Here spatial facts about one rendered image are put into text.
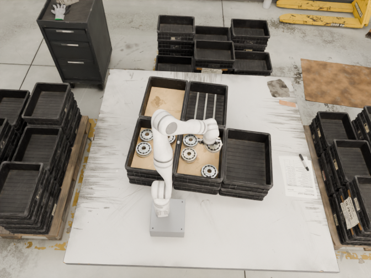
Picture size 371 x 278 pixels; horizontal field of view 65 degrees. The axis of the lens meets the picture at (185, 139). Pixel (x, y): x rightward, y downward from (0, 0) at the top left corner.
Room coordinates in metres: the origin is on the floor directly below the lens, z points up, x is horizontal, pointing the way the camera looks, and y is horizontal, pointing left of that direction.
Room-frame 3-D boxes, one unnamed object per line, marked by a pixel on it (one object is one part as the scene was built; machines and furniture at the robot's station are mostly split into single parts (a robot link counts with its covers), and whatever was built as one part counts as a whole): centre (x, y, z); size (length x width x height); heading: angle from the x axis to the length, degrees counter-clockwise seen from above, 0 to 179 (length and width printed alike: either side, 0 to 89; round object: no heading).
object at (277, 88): (1.81, -0.76, 0.71); 0.22 x 0.19 x 0.01; 2
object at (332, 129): (1.68, -1.40, 0.26); 0.40 x 0.30 x 0.23; 2
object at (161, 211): (0.62, 0.11, 0.89); 0.09 x 0.09 x 0.17; 10
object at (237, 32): (2.80, -0.61, 0.37); 0.40 x 0.30 x 0.45; 92
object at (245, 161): (0.96, -0.40, 0.87); 0.40 x 0.30 x 0.11; 176
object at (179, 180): (0.98, -0.10, 0.87); 0.40 x 0.30 x 0.11; 176
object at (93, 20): (2.53, 1.18, 0.45); 0.60 x 0.45 x 0.90; 2
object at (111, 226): (1.13, -0.12, 0.35); 1.60 x 1.60 x 0.70; 2
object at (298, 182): (0.97, -0.80, 0.70); 0.33 x 0.23 x 0.01; 2
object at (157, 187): (0.62, 0.11, 1.05); 0.09 x 0.09 x 0.17; 0
